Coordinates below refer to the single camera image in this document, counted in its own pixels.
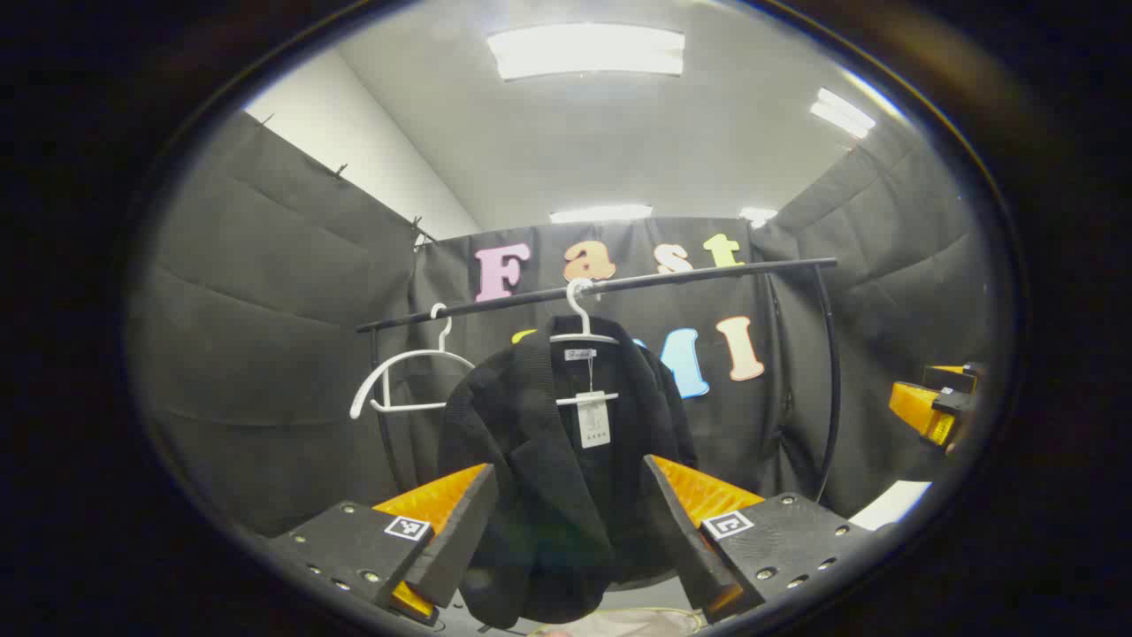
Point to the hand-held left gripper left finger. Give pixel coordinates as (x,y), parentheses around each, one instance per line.
(455,531)

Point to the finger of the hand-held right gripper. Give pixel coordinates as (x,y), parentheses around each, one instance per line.
(953,373)
(920,409)

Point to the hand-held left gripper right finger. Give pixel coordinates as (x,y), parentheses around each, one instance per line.
(685,531)

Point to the black jacket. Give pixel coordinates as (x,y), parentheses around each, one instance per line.
(531,460)

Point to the white plastic hanger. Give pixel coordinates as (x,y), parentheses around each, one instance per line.
(443,339)

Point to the white hanger with notched ends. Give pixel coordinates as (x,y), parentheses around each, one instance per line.
(584,323)

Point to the black clothes rack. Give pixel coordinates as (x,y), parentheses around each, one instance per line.
(707,275)

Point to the black backdrop cloth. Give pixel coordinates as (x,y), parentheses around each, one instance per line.
(265,354)

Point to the large ceiling light panel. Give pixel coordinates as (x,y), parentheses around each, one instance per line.
(585,51)

